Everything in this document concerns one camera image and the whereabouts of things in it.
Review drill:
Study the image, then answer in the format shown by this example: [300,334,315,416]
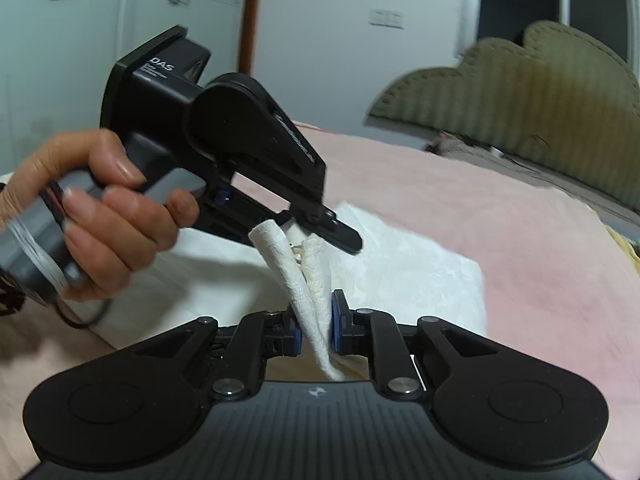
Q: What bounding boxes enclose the yellow cloth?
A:
[606,225,640,275]

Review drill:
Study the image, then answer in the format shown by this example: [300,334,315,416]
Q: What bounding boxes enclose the white pants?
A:
[90,200,489,385]

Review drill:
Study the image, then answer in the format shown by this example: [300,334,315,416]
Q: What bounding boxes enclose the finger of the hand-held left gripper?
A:
[287,206,364,256]
[199,175,292,249]

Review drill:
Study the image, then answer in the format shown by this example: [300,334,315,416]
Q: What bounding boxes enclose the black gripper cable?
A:
[49,294,114,332]

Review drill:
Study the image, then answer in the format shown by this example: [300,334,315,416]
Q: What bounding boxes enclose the green padded headboard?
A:
[366,20,640,197]

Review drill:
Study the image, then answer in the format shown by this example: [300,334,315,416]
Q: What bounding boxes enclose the pink blanket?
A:
[0,120,640,480]

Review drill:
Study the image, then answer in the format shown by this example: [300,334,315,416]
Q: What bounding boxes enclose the person's left forearm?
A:
[0,175,26,317]

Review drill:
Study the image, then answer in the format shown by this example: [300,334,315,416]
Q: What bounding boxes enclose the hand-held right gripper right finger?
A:
[330,289,501,402]

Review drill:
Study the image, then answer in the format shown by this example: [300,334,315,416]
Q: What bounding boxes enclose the grey bed sheet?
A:
[424,129,640,233]

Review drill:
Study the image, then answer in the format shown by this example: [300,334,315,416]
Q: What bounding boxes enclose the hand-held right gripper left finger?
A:
[131,309,303,402]

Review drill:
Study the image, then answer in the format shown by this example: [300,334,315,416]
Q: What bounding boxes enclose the person's left hand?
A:
[11,129,202,304]

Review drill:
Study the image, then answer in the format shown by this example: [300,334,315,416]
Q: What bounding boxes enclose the white wall switch panel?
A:
[368,8,404,27]

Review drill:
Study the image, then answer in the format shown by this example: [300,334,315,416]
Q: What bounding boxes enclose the brown wooden door frame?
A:
[247,0,267,80]

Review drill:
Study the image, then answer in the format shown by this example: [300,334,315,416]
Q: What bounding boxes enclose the white wardrobe with flower decals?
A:
[0,0,252,178]

